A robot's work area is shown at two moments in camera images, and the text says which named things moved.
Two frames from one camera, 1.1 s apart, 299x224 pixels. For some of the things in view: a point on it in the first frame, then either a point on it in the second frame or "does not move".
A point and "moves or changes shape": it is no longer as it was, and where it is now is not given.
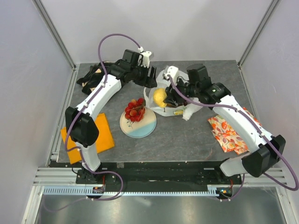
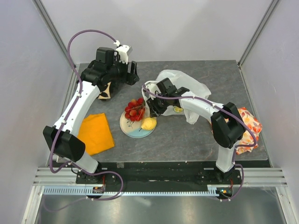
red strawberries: x=135 y=110 does not move
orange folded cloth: x=104 y=140 does not move
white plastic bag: x=187 y=111 moves or changes shape
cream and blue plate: x=139 y=129 does not move
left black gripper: x=146 y=70 -> x=130 y=78
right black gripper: x=171 y=93 -> x=154 y=110
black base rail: x=199 y=174 does not move
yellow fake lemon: x=160 y=94 moves or changes shape
